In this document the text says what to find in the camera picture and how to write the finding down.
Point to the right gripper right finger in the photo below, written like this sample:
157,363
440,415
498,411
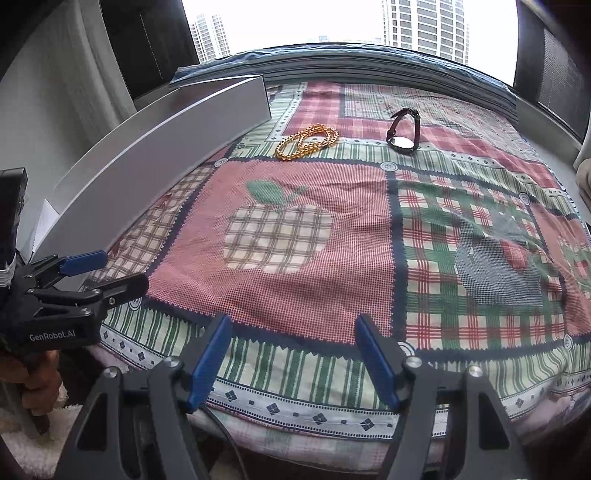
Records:
480,441

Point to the patchwork plaid cloth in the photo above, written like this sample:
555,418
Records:
468,251

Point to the white fleece sleeve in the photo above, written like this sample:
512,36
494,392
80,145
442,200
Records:
39,457

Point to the black leather wristwatch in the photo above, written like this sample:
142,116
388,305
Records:
404,134

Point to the blue striped folded bedding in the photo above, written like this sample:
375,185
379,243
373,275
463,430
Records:
360,63

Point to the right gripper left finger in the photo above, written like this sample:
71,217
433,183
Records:
135,425

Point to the white cardboard box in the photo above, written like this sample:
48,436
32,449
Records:
129,169

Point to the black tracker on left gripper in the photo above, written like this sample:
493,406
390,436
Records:
12,190

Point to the white curtain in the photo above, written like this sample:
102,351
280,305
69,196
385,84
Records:
99,93

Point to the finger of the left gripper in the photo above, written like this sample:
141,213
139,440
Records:
111,290
48,271

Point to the person's left hand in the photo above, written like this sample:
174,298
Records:
41,384

